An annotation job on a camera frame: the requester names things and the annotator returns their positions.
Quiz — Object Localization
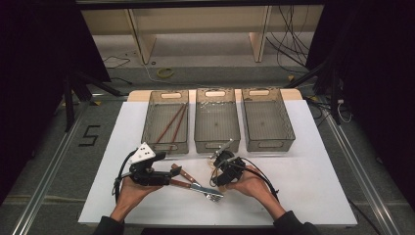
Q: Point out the black metal stand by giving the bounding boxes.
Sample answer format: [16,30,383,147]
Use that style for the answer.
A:
[283,62,342,125]

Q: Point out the wooden-handled metal fork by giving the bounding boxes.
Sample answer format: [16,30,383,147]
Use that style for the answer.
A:
[169,178,225,203]

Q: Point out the grey transparent plastic bin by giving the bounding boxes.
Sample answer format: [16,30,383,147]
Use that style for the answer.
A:
[140,89,190,156]
[194,87,242,155]
[240,86,297,153]

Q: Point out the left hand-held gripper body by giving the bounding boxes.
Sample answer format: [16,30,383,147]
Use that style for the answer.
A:
[127,142,172,187]

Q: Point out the yellow tape roll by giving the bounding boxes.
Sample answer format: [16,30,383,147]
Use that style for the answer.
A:
[156,67,175,79]

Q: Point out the black curtain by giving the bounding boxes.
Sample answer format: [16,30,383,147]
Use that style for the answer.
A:
[306,0,415,210]
[0,0,112,204]

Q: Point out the thin black floor cable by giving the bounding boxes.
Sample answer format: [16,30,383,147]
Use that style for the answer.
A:
[103,56,131,71]

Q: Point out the person's left hand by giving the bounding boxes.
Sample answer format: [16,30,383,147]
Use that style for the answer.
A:
[111,177,163,220]

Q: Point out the light wooden shelf unit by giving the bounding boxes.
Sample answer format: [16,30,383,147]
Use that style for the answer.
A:
[81,4,324,65]

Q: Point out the white table cover sheet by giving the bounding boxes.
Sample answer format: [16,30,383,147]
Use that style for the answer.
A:
[77,99,358,228]

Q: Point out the bundle of black cables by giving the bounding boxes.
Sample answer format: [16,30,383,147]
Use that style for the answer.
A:
[265,4,311,71]

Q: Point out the person's right hand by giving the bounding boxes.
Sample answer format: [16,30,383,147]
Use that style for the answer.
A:
[226,165,279,211]

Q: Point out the wooden-handled table knife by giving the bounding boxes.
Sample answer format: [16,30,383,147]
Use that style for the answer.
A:
[170,163,224,197]

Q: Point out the white floor cable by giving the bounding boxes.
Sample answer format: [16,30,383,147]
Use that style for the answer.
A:
[140,62,197,87]

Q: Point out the black tripod stand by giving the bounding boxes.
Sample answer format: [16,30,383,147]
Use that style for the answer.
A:
[63,71,130,133]

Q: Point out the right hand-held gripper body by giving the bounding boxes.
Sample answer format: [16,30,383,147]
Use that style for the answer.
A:
[209,139,247,183]

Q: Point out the aluminium floor rail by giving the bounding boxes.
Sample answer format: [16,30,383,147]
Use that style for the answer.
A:
[321,107,402,235]
[11,101,91,235]

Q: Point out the right hand-held gripper black cable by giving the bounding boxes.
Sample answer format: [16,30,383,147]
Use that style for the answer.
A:
[241,157,281,202]

